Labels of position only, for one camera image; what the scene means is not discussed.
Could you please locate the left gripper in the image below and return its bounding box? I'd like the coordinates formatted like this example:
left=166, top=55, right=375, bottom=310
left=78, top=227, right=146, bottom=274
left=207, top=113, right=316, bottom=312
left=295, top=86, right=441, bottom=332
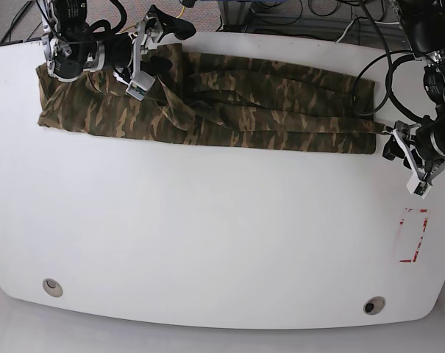
left=382, top=121, right=445, bottom=182

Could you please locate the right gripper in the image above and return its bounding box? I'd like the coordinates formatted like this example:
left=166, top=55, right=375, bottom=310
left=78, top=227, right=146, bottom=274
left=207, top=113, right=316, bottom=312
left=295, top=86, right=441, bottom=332
left=111, top=5, right=196, bottom=83

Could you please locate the camouflage t-shirt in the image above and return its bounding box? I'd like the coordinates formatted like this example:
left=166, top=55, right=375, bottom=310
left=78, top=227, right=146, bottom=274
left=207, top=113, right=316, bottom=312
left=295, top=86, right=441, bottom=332
left=36, top=44, right=386, bottom=154

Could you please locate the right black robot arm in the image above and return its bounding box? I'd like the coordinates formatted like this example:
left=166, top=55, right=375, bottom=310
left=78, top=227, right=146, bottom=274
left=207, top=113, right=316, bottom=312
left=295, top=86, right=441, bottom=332
left=36, top=1, right=196, bottom=85

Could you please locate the red tape rectangle marking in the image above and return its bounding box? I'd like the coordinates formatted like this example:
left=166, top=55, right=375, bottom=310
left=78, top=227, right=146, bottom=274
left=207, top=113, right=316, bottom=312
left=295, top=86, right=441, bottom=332
left=394, top=208, right=430, bottom=263

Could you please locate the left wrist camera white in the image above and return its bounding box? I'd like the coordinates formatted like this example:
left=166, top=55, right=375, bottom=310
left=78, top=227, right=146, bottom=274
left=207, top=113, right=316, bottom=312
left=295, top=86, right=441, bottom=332
left=407, top=174, right=432, bottom=199

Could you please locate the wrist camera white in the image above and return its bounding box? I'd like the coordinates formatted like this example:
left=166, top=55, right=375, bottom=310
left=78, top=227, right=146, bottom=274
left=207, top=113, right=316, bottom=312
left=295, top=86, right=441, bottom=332
left=407, top=174, right=432, bottom=199
left=126, top=71, right=155, bottom=101

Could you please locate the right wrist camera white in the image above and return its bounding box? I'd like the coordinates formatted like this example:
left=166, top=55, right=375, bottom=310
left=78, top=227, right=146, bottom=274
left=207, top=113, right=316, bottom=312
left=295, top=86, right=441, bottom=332
left=126, top=71, right=155, bottom=101

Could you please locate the white cable on floor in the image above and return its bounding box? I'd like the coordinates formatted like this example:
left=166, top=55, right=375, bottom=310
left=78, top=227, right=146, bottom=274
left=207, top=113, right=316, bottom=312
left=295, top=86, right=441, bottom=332
left=335, top=15, right=407, bottom=43

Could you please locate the right table cable grommet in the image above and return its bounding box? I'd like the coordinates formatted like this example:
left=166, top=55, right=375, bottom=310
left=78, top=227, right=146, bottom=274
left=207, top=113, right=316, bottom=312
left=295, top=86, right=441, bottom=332
left=363, top=296, right=386, bottom=315

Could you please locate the table cable grommet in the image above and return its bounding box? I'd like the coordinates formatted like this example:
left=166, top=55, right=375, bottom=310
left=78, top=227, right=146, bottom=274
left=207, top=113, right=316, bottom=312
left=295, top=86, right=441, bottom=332
left=43, top=279, right=63, bottom=298
left=363, top=296, right=386, bottom=315

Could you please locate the left table cable grommet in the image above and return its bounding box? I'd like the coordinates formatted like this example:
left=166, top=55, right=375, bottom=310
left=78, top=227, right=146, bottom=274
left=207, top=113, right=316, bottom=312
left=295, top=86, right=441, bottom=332
left=43, top=279, right=63, bottom=298

